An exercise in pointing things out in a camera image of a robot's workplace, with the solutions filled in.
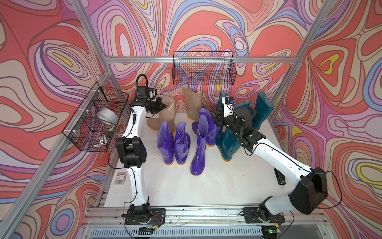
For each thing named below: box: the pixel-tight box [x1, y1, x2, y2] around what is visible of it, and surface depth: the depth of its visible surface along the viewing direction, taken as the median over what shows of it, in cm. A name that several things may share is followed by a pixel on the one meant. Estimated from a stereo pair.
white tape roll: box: [96, 107, 119, 125], surface depth 76 cm
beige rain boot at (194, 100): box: [183, 84, 203, 122], surface depth 100 cm
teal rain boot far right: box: [252, 91, 275, 131], surface depth 95 cm
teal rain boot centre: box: [233, 100, 251, 111], surface depth 90 cm
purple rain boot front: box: [191, 114, 209, 176], surface depth 88 cm
